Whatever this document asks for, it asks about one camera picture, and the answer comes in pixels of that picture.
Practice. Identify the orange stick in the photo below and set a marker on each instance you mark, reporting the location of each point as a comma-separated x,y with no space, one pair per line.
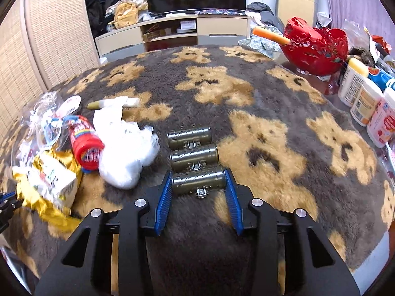
268,34

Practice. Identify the brown flat box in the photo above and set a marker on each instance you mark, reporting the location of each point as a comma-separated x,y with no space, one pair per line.
156,34

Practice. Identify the dark clothes pile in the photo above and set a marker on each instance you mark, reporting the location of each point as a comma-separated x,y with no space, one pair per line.
265,14

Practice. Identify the wicker panel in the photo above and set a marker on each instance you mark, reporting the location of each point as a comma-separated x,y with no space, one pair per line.
52,37

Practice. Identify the camouflage cloth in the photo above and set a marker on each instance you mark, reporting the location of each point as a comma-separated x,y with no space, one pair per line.
262,44

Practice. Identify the red cylindrical can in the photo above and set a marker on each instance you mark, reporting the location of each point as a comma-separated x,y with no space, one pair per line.
85,143

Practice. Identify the white jar with red label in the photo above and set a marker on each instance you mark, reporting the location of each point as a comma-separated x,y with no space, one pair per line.
382,120

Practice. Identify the clear plastic bag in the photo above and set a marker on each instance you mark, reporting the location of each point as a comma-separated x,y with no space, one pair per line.
40,120

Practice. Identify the blue packet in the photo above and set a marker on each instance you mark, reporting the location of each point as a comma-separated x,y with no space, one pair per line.
381,78

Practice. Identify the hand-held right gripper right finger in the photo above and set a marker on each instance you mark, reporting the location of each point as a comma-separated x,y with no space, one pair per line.
233,205

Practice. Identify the brown fuzzy ball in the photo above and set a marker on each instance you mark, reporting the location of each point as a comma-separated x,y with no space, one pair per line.
361,55

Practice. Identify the yellow backpack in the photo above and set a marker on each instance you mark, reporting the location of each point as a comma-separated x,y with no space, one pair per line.
125,15

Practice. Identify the dark hanging jacket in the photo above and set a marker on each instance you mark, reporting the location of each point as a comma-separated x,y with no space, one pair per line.
97,3

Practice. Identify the crinkled clear plastic wrapper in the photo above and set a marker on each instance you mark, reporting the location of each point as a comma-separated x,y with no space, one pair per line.
356,35

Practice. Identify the bear-printed fleece blanket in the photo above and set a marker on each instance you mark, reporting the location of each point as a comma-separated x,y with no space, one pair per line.
200,120

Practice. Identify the white box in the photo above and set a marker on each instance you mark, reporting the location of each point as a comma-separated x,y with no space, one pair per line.
188,24

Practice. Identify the white tube with gold cap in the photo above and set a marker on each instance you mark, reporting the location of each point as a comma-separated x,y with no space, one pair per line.
131,102

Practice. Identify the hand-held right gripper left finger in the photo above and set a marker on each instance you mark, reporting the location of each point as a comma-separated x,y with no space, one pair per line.
163,202

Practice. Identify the purple curtain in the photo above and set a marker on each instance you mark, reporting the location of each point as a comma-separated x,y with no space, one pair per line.
358,0

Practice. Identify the floral cloth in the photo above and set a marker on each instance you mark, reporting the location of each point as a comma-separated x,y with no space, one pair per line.
220,11

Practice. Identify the yellow snack packet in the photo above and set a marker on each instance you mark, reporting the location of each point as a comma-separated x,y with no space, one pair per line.
51,182

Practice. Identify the olive green cylinder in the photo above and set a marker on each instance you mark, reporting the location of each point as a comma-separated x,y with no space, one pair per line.
189,136
193,157
197,180

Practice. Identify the red openwork basket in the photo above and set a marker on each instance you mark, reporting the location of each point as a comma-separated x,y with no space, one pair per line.
311,51

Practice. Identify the white crumpled plastic bag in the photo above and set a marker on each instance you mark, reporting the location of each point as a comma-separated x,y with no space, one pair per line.
123,157

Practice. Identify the wooden cabinet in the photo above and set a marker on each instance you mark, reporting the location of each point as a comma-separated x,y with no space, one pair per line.
296,0

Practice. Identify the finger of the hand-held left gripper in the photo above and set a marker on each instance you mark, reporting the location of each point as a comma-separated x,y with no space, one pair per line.
7,209

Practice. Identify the round white plate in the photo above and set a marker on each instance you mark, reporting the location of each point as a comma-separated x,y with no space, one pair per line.
185,30

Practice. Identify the beige and grey television stand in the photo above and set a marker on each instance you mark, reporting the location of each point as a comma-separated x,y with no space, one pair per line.
172,26

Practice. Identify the white jar with orange label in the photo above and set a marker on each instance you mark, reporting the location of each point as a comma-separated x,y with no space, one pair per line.
367,101

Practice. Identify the white bottle with yellow cap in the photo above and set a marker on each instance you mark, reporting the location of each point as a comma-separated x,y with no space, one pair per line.
351,81

